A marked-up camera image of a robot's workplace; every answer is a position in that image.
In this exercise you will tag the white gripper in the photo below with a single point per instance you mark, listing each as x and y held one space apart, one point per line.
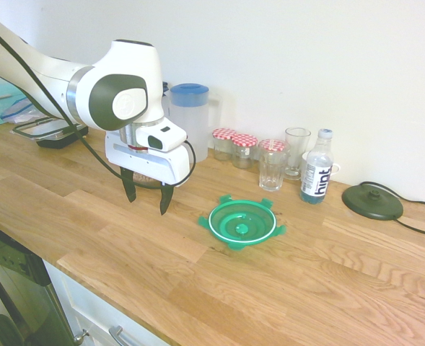
154 166

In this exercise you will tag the green round container lid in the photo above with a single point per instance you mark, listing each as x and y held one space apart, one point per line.
241 223

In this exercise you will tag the translucent pitcher with blue lid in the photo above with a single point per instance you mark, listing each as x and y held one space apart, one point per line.
187 119

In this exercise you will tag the glass jar red checked lid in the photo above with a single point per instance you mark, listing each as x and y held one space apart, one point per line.
273 144
244 151
223 144

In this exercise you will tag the black container with clear lid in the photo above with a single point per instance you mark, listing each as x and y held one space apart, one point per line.
50 135

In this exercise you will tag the faceted glass tumbler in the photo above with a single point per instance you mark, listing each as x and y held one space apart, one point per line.
272 173

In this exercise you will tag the white cabinet front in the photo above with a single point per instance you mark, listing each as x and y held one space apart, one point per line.
89 310

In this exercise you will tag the ziplock bag with blue seal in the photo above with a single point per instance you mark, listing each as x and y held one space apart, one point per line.
21 111

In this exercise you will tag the tall clear drinking glass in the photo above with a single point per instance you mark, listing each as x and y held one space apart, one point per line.
297 151

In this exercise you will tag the stainless steel dishwasher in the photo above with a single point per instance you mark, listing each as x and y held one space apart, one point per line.
21 281

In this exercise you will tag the silver cabinet knob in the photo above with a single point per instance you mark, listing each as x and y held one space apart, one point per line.
80 336

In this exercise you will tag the hint water bottle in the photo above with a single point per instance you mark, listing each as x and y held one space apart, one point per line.
316 173

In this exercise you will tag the white mug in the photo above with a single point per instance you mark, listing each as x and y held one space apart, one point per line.
335 167

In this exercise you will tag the dark kettle base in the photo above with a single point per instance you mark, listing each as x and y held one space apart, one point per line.
372 202

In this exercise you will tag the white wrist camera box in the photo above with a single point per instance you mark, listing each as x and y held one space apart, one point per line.
165 138

